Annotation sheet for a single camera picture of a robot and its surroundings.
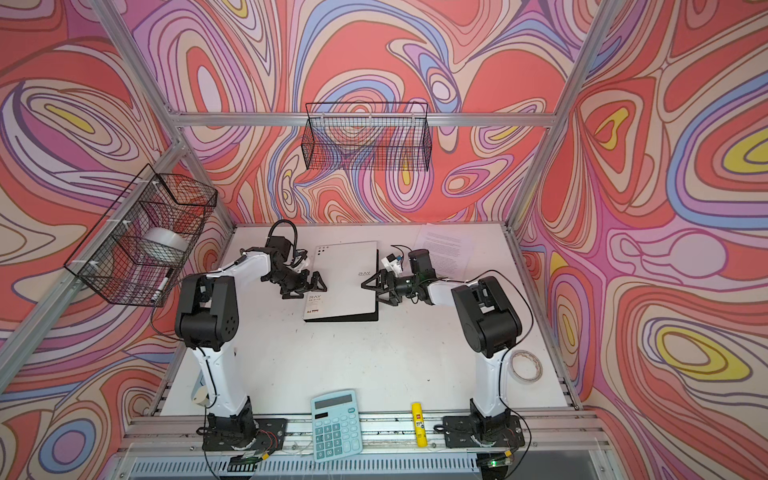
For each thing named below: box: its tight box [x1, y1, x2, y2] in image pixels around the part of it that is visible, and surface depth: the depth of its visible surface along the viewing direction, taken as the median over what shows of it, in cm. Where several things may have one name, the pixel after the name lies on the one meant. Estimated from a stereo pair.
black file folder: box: [303, 241, 379, 323], surface depth 98 cm
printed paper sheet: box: [414, 223, 476, 279], surface depth 117 cm
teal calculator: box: [310, 389, 363, 463], surface depth 75 cm
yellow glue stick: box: [412, 402, 428, 448], surface depth 75 cm
